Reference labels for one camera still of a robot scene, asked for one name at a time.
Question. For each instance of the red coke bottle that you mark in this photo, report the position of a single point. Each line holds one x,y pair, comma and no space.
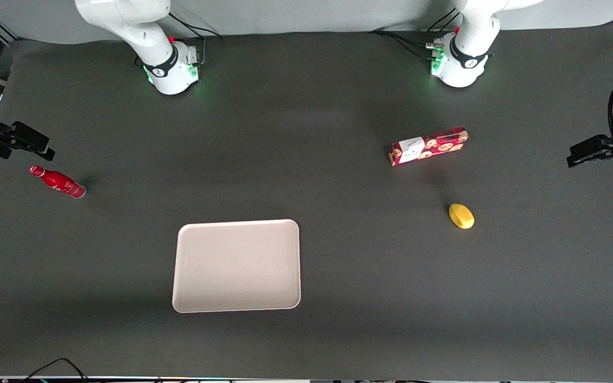
59,182

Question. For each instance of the white rectangular tray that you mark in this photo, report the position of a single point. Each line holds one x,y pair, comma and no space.
236,266

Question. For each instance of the yellow lemon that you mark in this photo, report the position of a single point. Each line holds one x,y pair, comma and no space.
462,216

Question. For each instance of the red cookie box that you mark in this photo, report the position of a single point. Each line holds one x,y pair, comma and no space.
437,144

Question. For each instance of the aluminium frame profile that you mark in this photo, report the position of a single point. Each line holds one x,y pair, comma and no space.
4,31

